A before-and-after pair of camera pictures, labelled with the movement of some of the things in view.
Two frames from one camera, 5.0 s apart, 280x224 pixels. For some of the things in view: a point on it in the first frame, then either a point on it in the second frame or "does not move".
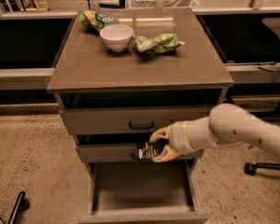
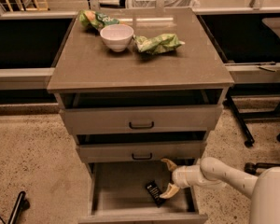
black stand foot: (21, 204) does not move
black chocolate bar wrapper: (148, 149) → (155, 192)
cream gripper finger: (163, 133) → (171, 164)
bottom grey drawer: (143, 192) does not move
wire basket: (176, 1) does not move
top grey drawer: (126, 120) does not move
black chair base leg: (250, 168) does not move
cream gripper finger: (167, 155) → (170, 192)
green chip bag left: (96, 20) does not move
